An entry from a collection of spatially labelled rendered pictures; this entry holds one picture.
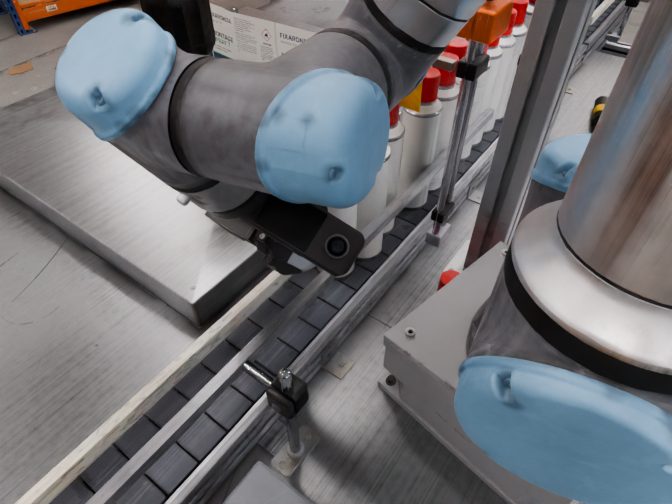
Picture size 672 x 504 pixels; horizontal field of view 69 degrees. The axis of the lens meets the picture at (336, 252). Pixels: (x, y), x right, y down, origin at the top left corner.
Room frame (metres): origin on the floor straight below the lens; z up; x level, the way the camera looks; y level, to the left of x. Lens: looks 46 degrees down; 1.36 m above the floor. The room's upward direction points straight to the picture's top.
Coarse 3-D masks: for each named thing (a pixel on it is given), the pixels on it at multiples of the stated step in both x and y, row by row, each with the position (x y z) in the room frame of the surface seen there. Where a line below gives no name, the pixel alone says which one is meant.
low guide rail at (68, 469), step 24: (264, 288) 0.37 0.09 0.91; (240, 312) 0.34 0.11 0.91; (216, 336) 0.31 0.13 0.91; (192, 360) 0.28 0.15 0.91; (168, 384) 0.25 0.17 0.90; (120, 408) 0.22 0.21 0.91; (144, 408) 0.23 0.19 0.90; (96, 432) 0.20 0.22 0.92; (120, 432) 0.20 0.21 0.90; (72, 456) 0.18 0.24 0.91; (96, 456) 0.18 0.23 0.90; (48, 480) 0.15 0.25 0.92; (72, 480) 0.16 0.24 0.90
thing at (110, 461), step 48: (480, 144) 0.74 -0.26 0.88; (384, 240) 0.49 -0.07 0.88; (288, 288) 0.40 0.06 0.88; (336, 288) 0.40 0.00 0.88; (240, 336) 0.33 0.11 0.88; (288, 336) 0.33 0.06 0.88; (192, 384) 0.27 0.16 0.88; (240, 384) 0.27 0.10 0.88; (144, 432) 0.21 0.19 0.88; (192, 432) 0.21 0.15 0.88; (96, 480) 0.17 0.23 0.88; (144, 480) 0.17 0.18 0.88
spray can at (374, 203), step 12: (384, 168) 0.46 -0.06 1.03; (384, 180) 0.46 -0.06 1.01; (372, 192) 0.45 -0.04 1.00; (384, 192) 0.46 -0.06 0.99; (360, 204) 0.45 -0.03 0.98; (372, 204) 0.45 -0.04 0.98; (384, 204) 0.47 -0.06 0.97; (360, 216) 0.45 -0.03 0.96; (372, 216) 0.45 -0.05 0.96; (360, 228) 0.45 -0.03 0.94; (372, 240) 0.45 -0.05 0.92; (360, 252) 0.45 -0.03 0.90; (372, 252) 0.45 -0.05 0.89
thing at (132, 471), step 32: (480, 128) 0.67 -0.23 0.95; (416, 192) 0.51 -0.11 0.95; (384, 224) 0.44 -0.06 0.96; (320, 288) 0.34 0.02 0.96; (288, 320) 0.30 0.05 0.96; (256, 352) 0.26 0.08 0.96; (224, 384) 0.22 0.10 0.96; (192, 416) 0.19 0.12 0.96; (160, 448) 0.16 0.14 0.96; (128, 480) 0.14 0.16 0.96
